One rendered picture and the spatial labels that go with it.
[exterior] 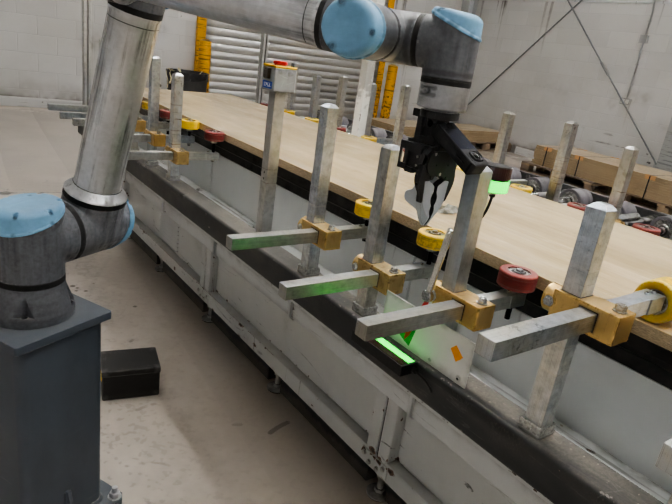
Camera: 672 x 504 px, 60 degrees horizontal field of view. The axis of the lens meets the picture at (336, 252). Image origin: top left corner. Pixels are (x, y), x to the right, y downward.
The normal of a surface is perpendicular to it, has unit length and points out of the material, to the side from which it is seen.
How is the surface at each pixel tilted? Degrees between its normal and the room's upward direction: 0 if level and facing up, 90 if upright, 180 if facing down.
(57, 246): 90
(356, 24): 90
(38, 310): 70
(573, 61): 90
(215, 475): 0
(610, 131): 90
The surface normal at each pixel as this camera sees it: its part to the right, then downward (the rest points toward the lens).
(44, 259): 0.76, 0.31
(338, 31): -0.33, 0.28
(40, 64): 0.52, 0.35
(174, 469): 0.14, -0.93
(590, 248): -0.81, 0.09
